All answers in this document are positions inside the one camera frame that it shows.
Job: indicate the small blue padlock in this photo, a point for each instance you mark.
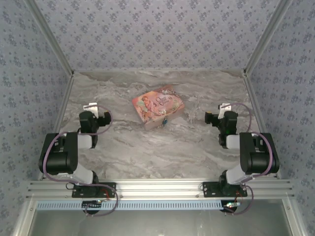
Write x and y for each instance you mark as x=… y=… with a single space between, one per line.
x=165 y=121

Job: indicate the pink illustrated pouch bag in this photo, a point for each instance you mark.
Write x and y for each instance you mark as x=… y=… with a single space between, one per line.
x=157 y=104

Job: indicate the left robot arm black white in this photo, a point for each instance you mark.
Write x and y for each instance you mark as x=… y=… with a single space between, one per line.
x=59 y=157

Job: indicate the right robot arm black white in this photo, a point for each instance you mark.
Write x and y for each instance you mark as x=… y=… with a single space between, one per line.
x=258 y=159

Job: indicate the left small circuit board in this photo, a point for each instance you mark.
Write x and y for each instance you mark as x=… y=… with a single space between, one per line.
x=89 y=204

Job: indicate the small circuit board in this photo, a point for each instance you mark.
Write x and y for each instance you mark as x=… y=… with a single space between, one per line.
x=89 y=204
x=230 y=205

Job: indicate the right small circuit board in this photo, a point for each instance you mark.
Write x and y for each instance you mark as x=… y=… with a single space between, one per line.
x=230 y=205

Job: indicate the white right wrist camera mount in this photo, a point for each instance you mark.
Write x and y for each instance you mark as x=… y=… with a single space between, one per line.
x=224 y=108

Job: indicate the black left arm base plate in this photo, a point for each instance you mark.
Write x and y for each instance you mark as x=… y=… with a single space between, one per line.
x=112 y=186

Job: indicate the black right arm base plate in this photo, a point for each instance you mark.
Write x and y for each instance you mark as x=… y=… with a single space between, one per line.
x=209 y=190

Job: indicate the aluminium mounting rail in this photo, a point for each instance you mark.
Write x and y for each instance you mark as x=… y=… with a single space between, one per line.
x=160 y=189

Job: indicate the aluminium frame post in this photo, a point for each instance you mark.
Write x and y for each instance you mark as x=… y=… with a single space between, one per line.
x=51 y=37
x=267 y=37

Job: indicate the aluminium lower frame leg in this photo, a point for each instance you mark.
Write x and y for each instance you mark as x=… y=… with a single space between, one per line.
x=294 y=218
x=23 y=218

